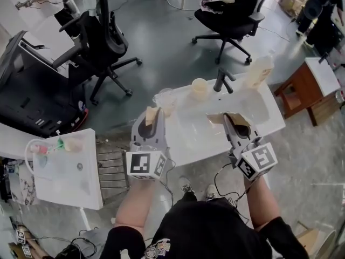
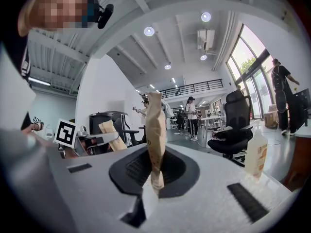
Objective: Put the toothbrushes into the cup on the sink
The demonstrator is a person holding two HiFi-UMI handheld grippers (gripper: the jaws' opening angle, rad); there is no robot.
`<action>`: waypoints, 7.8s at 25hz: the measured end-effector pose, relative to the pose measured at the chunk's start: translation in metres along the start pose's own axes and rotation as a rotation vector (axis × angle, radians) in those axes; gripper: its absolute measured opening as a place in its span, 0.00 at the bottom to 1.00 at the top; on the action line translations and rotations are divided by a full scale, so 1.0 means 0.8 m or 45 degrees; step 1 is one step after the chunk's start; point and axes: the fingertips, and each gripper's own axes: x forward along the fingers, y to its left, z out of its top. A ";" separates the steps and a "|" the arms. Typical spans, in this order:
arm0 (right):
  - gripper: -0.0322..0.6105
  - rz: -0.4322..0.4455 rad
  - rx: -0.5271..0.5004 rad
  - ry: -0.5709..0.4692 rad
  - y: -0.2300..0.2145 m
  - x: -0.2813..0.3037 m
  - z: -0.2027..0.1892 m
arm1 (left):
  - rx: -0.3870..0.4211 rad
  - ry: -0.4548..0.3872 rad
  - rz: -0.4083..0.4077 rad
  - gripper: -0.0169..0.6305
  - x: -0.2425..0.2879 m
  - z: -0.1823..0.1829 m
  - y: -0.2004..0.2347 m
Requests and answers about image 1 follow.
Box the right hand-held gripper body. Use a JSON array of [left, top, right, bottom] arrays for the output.
[[228, 137, 278, 182]]

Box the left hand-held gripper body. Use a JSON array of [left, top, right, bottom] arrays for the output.
[[126, 141, 170, 182]]

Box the clear glass cup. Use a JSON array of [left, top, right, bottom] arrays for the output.
[[153, 87, 178, 116]]

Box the person's right forearm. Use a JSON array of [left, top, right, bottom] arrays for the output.
[[243, 176, 281, 232]]

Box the person's left forearm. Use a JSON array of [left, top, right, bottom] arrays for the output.
[[113, 177, 157, 230]]

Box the beige plastic cup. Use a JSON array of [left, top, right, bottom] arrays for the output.
[[191, 77, 212, 103]]

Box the cream plastic cup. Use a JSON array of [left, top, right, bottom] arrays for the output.
[[64, 137, 81, 153]]

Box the white ceramic wash basin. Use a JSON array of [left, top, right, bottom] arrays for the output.
[[153, 73, 286, 167]]

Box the person's left shoe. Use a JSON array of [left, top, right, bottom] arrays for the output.
[[178, 175, 195, 195]]

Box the person's shoe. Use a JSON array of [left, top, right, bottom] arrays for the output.
[[178, 175, 195, 195], [205, 183, 218, 201]]

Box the black basin faucet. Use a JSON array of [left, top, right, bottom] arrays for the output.
[[213, 67, 237, 94]]

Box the person's right shoe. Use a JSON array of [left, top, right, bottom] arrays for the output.
[[205, 183, 218, 201]]

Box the pale translucent liquid bottle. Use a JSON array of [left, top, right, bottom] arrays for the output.
[[242, 50, 276, 90]]

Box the brown wooden cabinet white top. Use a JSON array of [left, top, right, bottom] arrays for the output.
[[274, 57, 342, 127]]

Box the white side table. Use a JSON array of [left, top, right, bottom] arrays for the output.
[[25, 128, 105, 210]]

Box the person's black t-shirt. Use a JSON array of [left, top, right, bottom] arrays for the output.
[[99, 197, 311, 259]]

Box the black office chair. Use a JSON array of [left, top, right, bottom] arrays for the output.
[[59, 0, 143, 106], [191, 0, 266, 65]]

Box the pale blue soap dish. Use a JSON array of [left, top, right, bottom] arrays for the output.
[[33, 155, 49, 170]]

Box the black wheeled equipment cabinet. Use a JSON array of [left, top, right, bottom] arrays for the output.
[[0, 30, 90, 139]]

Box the white curved faucet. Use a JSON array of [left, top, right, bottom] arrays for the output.
[[25, 138, 37, 176]]

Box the marble pattern slab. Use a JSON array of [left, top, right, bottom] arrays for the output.
[[10, 158, 38, 207]]

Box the pink and white cloth bundle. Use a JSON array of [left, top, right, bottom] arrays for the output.
[[198, 0, 236, 13]]

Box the cardboard box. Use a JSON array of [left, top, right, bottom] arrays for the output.
[[279, 0, 308, 17]]

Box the metal frame rack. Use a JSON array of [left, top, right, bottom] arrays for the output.
[[95, 133, 133, 201]]

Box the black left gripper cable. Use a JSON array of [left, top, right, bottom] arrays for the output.
[[158, 157, 176, 207]]

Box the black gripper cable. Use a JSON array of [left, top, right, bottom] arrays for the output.
[[158, 157, 176, 207], [214, 162, 253, 225]]

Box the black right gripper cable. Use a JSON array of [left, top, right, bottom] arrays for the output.
[[214, 162, 253, 225]]

